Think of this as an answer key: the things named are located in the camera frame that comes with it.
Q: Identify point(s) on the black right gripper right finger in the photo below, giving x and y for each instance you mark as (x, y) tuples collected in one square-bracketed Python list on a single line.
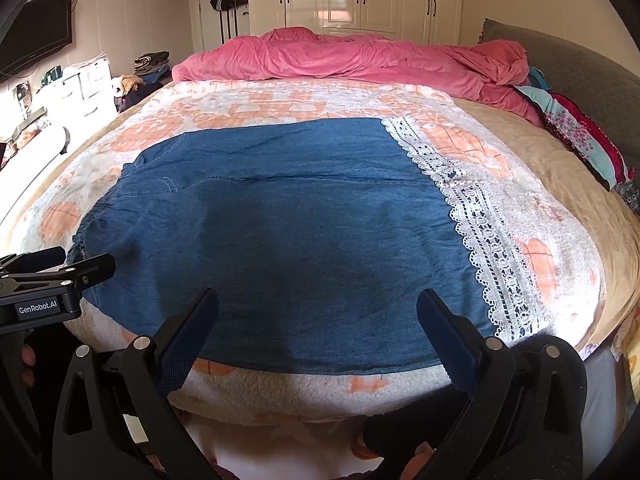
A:
[(523, 404)]

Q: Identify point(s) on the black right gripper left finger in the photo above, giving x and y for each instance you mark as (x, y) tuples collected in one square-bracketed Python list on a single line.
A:
[(114, 419)]

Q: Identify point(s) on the blue denim pants lace trim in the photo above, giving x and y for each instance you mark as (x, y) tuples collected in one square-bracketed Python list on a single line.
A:
[(318, 238)]

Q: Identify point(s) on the left hand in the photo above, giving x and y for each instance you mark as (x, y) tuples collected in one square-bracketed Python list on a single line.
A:
[(29, 360)]

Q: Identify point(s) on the white drawer cabinet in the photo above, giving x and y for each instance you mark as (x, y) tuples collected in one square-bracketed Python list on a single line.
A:
[(82, 100)]

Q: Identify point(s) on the beige quilted bed sheet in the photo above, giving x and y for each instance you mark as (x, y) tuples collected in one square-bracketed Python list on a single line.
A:
[(613, 228)]

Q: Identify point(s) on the pile of clothes on chair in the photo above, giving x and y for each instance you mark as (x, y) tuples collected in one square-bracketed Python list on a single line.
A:
[(151, 72)]

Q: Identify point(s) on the white orange fleece blanket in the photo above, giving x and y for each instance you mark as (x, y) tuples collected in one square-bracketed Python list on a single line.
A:
[(536, 263)]

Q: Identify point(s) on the grey padded headboard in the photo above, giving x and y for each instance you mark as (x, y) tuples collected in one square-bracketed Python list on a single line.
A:
[(604, 90)]

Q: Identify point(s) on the pink duvet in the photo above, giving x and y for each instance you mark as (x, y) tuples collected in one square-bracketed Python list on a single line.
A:
[(487, 74)]

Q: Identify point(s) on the black wall television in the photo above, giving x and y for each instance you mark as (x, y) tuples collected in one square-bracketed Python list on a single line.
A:
[(42, 28)]

